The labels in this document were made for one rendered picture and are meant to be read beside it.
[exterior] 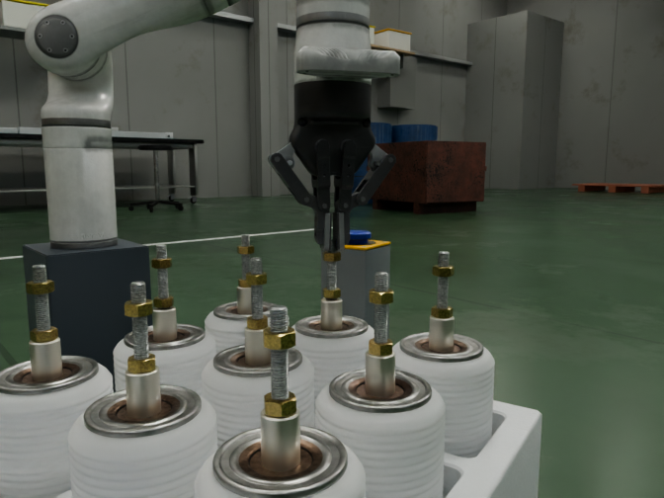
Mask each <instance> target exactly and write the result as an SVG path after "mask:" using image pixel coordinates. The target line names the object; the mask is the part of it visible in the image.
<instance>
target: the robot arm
mask: <svg viewBox="0 0 664 498"><path fill-rule="evenodd" d="M239 1H241V0H62V1H59V2H56V3H54V4H51V5H48V6H46V7H44V8H42V9H41V10H39V11H38V12H37V13H36V14H35V15H34V16H33V17H32V18H31V20H30V21H29V23H28V25H27V28H26V32H25V43H26V48H27V50H28V53H29V54H30V56H31V57H32V59H33V60H34V61H35V62H36V63H37V64H39V65H40V66H41V67H43V68H44V69H46V70H47V87H48V95H47V100H46V102H45V104H44V105H43V106H42V107H41V126H42V128H41V135H42V148H43V160H44V172H45V186H46V199H47V212H48V227H49V239H50V248H53V249H62V250H81V249H96V248H104V247H110V246H115V245H117V244H118V230H117V210H116V193H115V176H114V159H113V145H112V130H111V128H112V126H111V117H112V112H113V107H114V80H113V59H112V51H111V49H113V48H114V47H116V46H118V45H120V44H121V43H123V42H126V41H128V40H130V39H132V38H134V37H137V36H139V35H142V34H145V33H149V32H153V31H158V30H163V29H168V28H173V27H178V26H183V25H187V24H191V23H193V22H196V21H199V20H202V19H204V18H207V17H209V16H211V15H213V14H215V13H217V12H219V11H221V10H223V9H225V8H227V7H229V6H231V5H233V4H235V3H237V2H239ZM399 75H400V56H399V55H398V54H397V53H396V52H395V51H393V50H390V51H388V50H386V51H384V50H375V49H372V48H371V40H370V0H296V38H295V46H294V56H293V86H294V126H293V130H292V132H291V134H290V139H289V142H290V143H289V144H287V145H286V146H285V147H283V148H282V149H281V150H279V151H278V152H277V153H272V154H271V155H270V156H269V157H268V161H269V163H270V165H271V166H272V167H273V169H274V170H275V171H276V173H277V174H278V176H279V177H280V178H281V180H282V181H283V182H284V184H285V185H286V187H287V188H288V189H289V191H290V192H291V194H292V195H293V196H294V198H295V199H296V201H297V202H298V203H299V204H301V205H304V206H308V207H310V208H312V209H313V210H314V213H315V216H314V239H315V242H316V243H317V244H320V249H321V250H323V251H330V249H331V227H332V217H333V239H336V250H344V249H345V244H347V243H349V241H350V212H351V210H352V209H353V208H355V207H358V206H360V205H362V206H364V205H366V204H367V203H368V201H369V200H370V198H371V197H372V196H373V194H374V192H375V191H376V190H377V188H378V187H379V185H380V184H381V183H382V181H383V180H384V178H385V177H386V175H387V174H388V173H389V171H390V170H391V168H392V167H393V166H394V164H395V163H396V157H395V156H394V155H393V154H387V153H385V152H384V151H383V150H382V149H380V148H379V147H378V146H377V145H375V137H374V134H373V132H372V128H371V115H372V78H390V77H397V76H399ZM294 153H295V154H296V156H297V157H298V158H299V160H300V161H301V163H302V164H303V166H304V167H305V168H306V170H307V171H308V172H309V173H310V174H311V183H312V188H313V195H311V194H310V193H309V192H308V190H307V189H306V188H305V186H304V185H303V184H302V183H301V182H300V180H299V179H298V177H297V176H296V174H295V173H294V171H293V169H292V168H293V167H294V165H295V161H294V159H293V154H294ZM368 155H370V160H369V162H368V165H369V167H370V168H371V169H370V170H369V172H368V173H367V174H366V176H365V177H364V179H363V180H362V181H361V183H360V184H359V186H358V187H357V189H356V190H355V191H354V193H352V189H353V187H354V176H355V173H356V172H357V171H358V170H359V168H360V167H361V165H362V164H363V163H364V161H365V160H366V158H367V157H368ZM332 175H334V187H335V192H334V207H335V211H332V213H330V212H329V211H330V186H331V180H330V176H332Z"/></svg>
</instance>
